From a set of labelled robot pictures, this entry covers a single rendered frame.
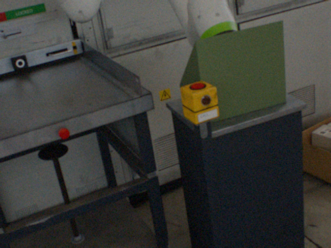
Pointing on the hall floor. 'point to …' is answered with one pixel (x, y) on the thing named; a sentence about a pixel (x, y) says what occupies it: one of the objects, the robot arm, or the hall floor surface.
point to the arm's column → (249, 184)
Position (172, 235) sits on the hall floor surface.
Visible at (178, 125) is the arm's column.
